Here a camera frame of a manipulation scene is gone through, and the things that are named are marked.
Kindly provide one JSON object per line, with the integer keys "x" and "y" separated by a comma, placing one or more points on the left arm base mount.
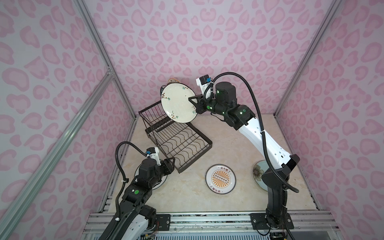
{"x": 159, "y": 222}

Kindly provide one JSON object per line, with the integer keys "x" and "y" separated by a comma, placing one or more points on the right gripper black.
{"x": 199, "y": 104}

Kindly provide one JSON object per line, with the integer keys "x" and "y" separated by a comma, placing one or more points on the white plate dark blue rim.
{"x": 162, "y": 89}

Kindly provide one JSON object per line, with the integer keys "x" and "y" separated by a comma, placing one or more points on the aluminium frame diagonal beam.
{"x": 21, "y": 204}

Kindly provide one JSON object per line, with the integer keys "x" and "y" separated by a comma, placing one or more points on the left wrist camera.
{"x": 153, "y": 153}

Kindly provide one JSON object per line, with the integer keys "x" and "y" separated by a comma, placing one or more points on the white plate brown rim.
{"x": 176, "y": 104}

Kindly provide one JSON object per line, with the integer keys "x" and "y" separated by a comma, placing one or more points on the light green flower plate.
{"x": 258, "y": 170}

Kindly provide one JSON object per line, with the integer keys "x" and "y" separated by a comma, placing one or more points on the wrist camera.
{"x": 153, "y": 153}
{"x": 203, "y": 82}

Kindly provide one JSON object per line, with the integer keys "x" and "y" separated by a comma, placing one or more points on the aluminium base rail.
{"x": 305, "y": 221}

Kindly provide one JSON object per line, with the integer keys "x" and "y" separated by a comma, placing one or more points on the black wire dish rack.
{"x": 181, "y": 141}

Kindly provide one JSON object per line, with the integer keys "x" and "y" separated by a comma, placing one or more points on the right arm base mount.
{"x": 264, "y": 221}

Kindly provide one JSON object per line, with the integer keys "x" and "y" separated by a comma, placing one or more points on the aluminium frame post left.
{"x": 91, "y": 26}

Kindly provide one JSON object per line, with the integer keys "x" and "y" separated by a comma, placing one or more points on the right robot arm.
{"x": 280, "y": 162}

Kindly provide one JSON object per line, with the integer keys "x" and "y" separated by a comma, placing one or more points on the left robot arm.
{"x": 133, "y": 216}

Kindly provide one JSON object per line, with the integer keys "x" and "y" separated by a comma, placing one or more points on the orange sunburst plate near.
{"x": 220, "y": 179}

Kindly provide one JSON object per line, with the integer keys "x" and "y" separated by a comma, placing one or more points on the white plate black rings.
{"x": 162, "y": 180}

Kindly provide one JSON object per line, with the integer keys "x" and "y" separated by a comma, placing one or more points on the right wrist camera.
{"x": 203, "y": 82}

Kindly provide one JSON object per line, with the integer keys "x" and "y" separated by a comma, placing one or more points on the cream star cartoon plate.
{"x": 172, "y": 80}

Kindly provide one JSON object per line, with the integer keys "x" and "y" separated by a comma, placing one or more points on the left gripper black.
{"x": 168, "y": 167}

